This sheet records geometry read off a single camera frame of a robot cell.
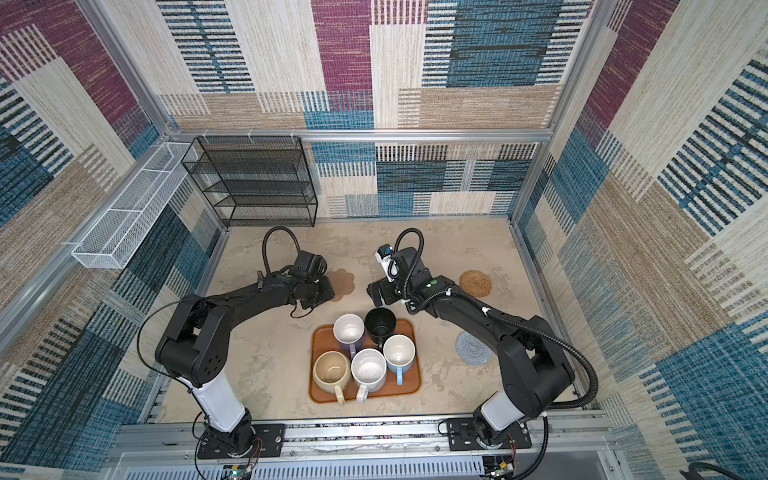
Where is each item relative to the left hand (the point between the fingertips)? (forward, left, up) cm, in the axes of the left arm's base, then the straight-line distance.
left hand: (334, 289), depth 95 cm
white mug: (-23, -11, -3) cm, 26 cm away
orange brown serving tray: (-15, +2, -4) cm, 16 cm away
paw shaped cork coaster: (+5, -2, -4) cm, 6 cm away
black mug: (-13, -14, +2) cm, 19 cm away
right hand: (-4, -16, +8) cm, 18 cm away
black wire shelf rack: (+39, +31, +12) cm, 51 cm away
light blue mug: (-19, -20, -3) cm, 28 cm away
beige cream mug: (-24, -1, -3) cm, 24 cm away
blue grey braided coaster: (-19, -41, -4) cm, 45 cm away
